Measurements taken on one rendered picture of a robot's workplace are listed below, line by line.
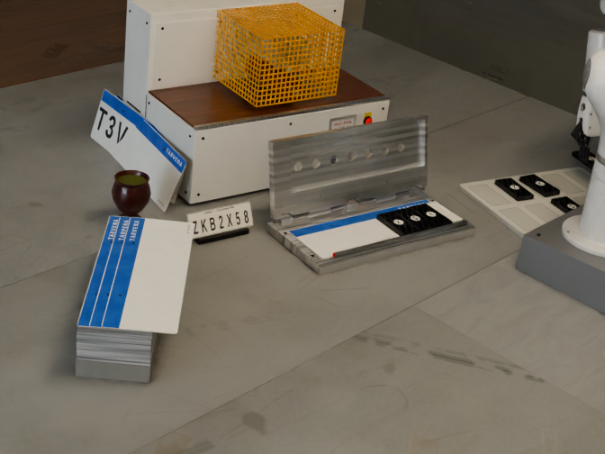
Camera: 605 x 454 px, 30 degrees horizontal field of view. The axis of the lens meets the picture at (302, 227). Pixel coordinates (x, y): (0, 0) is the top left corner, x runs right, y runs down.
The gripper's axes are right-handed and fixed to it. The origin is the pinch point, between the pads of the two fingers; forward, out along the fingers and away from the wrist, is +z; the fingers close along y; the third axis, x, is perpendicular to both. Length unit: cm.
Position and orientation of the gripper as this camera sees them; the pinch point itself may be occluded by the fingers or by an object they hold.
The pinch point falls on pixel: (592, 153)
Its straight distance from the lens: 299.5
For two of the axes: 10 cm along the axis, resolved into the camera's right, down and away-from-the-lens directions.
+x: -4.3, -2.8, 8.6
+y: 9.0, -1.1, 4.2
